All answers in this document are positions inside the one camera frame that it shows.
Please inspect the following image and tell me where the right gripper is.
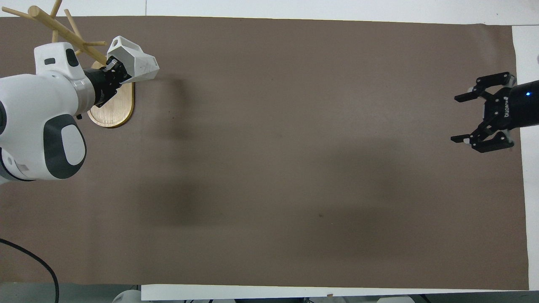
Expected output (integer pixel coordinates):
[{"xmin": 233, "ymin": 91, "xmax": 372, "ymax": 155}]
[{"xmin": 450, "ymin": 72, "xmax": 539, "ymax": 153}]

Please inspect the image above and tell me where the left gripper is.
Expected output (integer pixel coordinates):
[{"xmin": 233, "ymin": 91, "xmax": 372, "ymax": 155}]
[{"xmin": 83, "ymin": 58, "xmax": 132, "ymax": 106}]

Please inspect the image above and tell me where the white faceted cup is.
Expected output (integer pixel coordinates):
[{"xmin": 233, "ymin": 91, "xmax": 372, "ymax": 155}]
[{"xmin": 106, "ymin": 36, "xmax": 161, "ymax": 84}]

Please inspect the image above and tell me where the wooden cup rack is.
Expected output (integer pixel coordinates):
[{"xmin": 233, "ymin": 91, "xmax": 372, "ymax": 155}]
[{"xmin": 2, "ymin": 0, "xmax": 136, "ymax": 129}]

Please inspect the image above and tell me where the black cable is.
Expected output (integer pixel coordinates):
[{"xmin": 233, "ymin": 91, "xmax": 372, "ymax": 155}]
[{"xmin": 0, "ymin": 238, "xmax": 60, "ymax": 303}]

